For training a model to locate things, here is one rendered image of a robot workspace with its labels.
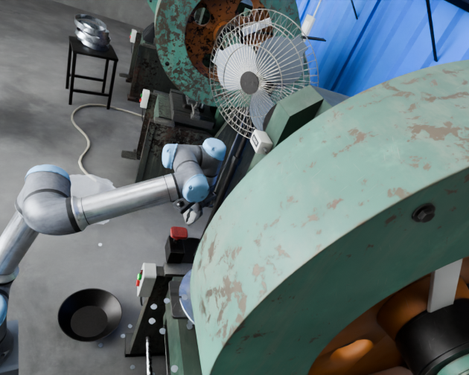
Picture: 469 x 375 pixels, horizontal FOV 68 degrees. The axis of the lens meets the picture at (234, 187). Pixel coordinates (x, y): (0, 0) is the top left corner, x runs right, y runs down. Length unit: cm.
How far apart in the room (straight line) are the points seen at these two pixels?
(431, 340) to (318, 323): 23
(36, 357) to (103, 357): 29
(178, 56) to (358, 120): 172
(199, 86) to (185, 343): 145
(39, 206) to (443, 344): 89
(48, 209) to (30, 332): 111
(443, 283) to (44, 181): 93
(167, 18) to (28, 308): 163
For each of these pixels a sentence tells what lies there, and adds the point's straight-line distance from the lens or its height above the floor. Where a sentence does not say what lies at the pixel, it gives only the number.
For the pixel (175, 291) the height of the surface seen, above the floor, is 78.
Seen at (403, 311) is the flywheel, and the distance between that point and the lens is 67.
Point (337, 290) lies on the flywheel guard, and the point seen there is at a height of 145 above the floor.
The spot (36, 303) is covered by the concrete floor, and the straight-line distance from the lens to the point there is 209.
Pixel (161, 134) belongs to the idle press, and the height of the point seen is 54.
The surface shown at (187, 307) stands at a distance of 118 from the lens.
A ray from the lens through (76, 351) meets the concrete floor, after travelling 195.
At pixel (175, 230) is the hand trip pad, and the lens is 143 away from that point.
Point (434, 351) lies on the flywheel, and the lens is 65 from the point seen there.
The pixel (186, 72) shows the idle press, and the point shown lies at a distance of 213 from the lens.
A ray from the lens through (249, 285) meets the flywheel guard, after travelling 42.
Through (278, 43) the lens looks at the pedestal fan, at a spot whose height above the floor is 149.
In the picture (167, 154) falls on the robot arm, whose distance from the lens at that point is 104.
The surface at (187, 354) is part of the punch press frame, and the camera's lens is 126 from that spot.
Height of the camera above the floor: 172
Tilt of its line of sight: 32 degrees down
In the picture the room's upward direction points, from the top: 23 degrees clockwise
